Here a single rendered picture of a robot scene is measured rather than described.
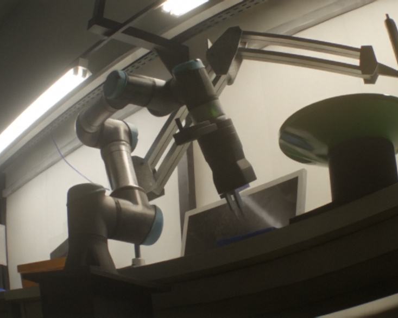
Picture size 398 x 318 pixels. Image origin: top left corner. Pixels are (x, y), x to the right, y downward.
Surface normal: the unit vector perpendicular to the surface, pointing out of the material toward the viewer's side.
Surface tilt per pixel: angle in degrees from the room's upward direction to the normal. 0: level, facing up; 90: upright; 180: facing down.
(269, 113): 90
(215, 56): 90
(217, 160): 126
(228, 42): 90
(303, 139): 157
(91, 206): 90
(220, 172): 114
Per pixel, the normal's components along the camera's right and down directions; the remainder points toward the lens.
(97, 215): 0.71, -0.24
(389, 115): 0.15, 0.73
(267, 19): -0.71, -0.21
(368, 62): -0.31, -0.32
